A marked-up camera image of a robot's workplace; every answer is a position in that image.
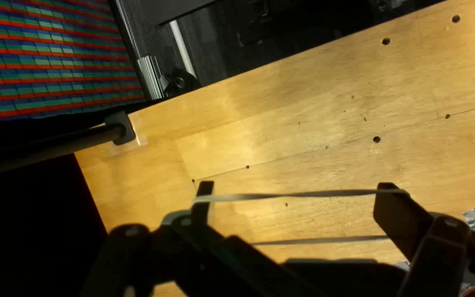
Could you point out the thin pale rubber band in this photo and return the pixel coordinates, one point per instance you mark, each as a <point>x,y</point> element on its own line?
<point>303,193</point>

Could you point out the grey rod clamp bracket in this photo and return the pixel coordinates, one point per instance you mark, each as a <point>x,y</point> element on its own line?
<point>122,127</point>

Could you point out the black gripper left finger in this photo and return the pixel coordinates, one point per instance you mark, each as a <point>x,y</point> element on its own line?
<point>204,241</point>

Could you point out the black metal rod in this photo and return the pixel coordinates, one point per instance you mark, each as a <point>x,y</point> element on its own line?
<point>39,147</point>

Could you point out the colourful striped cloth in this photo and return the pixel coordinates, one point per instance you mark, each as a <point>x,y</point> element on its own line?
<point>44,54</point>

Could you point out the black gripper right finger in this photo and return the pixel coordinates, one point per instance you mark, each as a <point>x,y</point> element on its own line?
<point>412,224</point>

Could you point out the black round knob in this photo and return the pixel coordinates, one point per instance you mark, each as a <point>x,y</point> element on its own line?
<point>178,83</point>

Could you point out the silver aluminium profile post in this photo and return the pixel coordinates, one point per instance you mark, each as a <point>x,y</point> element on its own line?
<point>148,71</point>

